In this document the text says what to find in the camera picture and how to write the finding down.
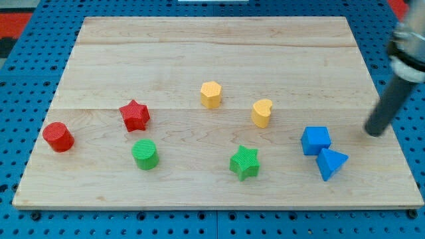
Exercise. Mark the yellow hexagon block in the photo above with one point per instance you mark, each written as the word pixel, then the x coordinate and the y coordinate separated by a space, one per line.
pixel 211 93

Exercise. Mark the yellow heart block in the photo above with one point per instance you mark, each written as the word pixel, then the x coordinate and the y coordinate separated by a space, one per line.
pixel 261 112

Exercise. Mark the blue cube block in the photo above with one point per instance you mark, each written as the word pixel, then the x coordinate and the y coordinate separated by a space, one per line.
pixel 314 139

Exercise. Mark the green star block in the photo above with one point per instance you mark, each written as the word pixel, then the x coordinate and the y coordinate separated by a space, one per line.
pixel 245 163

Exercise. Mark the wooden board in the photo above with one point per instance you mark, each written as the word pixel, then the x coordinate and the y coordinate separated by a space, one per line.
pixel 309 67

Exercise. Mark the green cylinder block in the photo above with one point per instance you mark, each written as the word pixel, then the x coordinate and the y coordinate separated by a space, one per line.
pixel 145 154

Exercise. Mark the red star block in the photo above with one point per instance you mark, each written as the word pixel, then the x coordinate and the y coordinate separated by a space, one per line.
pixel 135 116

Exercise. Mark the blue triangle block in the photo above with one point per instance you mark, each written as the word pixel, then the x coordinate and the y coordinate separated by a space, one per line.
pixel 330 162

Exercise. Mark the red cylinder block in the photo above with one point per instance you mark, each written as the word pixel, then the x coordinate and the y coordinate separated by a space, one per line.
pixel 58 137

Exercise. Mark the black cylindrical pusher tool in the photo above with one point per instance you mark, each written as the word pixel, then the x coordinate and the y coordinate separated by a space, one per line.
pixel 390 102

